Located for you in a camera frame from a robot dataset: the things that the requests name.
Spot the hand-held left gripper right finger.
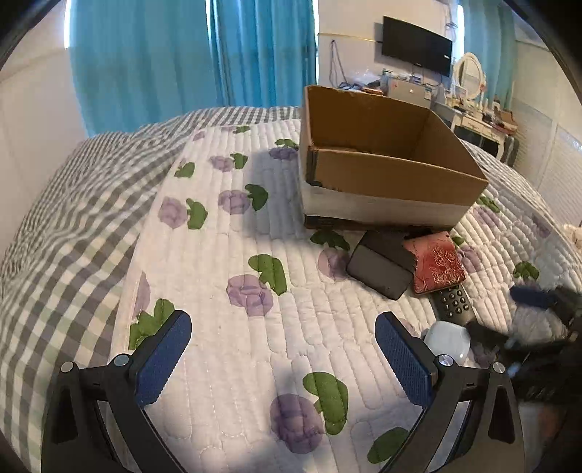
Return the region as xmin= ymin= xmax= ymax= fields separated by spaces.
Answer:
xmin=374 ymin=311 xmax=526 ymax=473

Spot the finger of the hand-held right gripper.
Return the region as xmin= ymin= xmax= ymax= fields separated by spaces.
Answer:
xmin=509 ymin=284 xmax=582 ymax=320
xmin=466 ymin=318 xmax=520 ymax=352

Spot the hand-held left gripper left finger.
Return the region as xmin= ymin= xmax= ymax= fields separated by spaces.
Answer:
xmin=41 ymin=310 xmax=192 ymax=473

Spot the white rounded earbud case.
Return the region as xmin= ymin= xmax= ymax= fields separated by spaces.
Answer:
xmin=422 ymin=320 xmax=472 ymax=365

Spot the black remote control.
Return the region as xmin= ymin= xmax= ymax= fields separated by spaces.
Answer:
xmin=430 ymin=284 xmax=476 ymax=326

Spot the cardboard box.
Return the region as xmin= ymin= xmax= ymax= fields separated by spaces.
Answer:
xmin=298 ymin=85 xmax=489 ymax=230

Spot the red embossed wallet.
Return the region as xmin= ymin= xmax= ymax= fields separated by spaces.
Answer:
xmin=402 ymin=231 xmax=467 ymax=296

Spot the dark grey rectangular case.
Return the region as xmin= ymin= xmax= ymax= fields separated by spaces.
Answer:
xmin=346 ymin=229 xmax=417 ymax=301

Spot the white floral quilt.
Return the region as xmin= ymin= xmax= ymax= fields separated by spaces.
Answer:
xmin=109 ymin=119 xmax=578 ymax=473

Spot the grey checked bed sheet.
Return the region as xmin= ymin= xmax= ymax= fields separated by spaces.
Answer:
xmin=0 ymin=106 xmax=302 ymax=473

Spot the white dressing table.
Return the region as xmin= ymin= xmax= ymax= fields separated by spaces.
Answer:
xmin=434 ymin=97 xmax=520 ymax=162

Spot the white oval mirror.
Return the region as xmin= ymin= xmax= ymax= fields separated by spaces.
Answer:
xmin=452 ymin=52 xmax=485 ymax=102

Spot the silver laptop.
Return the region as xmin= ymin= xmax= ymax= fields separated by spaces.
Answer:
xmin=387 ymin=77 xmax=434 ymax=99

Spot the narrow blue curtain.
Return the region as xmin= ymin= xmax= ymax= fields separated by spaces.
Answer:
xmin=461 ymin=0 xmax=519 ymax=107

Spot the wide blue curtain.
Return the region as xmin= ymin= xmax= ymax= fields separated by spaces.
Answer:
xmin=68 ymin=0 xmax=319 ymax=137

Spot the black wall television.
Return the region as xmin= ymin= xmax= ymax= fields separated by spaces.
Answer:
xmin=381 ymin=15 xmax=454 ymax=77

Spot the blue hanging cable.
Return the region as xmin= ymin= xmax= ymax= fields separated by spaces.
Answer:
xmin=330 ymin=40 xmax=353 ymax=89

